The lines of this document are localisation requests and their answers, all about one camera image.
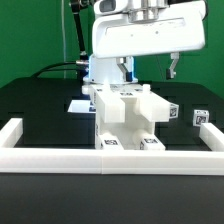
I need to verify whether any white flat tag board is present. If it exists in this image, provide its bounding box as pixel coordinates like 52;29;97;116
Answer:
68;100;95;113

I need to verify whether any white U-shaped boundary fence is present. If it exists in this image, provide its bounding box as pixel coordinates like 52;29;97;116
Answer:
0;118;224;176

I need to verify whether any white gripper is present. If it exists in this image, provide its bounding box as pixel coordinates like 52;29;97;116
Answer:
92;0;206;82

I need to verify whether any black cable bundle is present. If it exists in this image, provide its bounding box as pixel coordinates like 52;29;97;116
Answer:
31;60;88;80

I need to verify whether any white chair seat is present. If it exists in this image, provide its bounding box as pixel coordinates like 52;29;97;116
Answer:
95;115;155;150

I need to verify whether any black raised platform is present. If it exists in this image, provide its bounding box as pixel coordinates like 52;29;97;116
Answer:
0;78;224;123

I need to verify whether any white tagged cube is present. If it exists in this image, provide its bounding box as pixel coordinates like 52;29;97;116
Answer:
170;103;179;118
193;109;209;127

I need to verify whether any white chair back frame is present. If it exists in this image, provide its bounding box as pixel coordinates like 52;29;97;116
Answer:
82;84;171;123

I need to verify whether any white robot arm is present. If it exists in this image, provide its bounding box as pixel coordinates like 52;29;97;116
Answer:
70;0;208;85

